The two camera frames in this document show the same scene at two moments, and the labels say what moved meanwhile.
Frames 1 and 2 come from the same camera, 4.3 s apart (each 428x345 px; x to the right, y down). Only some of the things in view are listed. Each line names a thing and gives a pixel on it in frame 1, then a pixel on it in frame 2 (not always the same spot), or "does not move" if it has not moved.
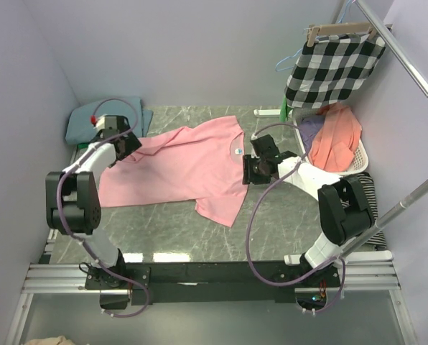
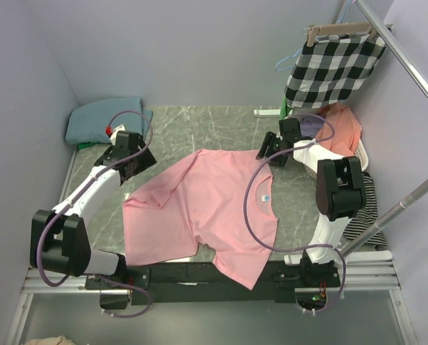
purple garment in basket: [309, 126] does not move
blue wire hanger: [288, 67] does not move
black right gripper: [248, 176] -> [270, 139]
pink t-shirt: [202, 162] -> [204, 198]
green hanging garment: [285, 110] does not move
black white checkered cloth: [330, 69] does not move
